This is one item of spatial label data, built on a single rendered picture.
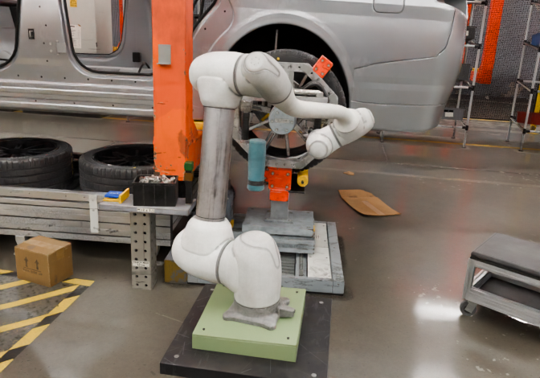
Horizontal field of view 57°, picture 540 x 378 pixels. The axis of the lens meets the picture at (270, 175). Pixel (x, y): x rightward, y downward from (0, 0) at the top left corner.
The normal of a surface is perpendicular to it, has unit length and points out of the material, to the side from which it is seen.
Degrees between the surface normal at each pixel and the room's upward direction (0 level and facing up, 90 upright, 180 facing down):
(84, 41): 90
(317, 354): 0
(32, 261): 90
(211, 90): 88
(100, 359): 0
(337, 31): 90
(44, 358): 0
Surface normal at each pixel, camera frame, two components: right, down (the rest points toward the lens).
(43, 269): -0.37, 0.24
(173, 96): -0.07, 0.27
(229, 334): 0.01, -0.95
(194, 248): -0.47, 0.04
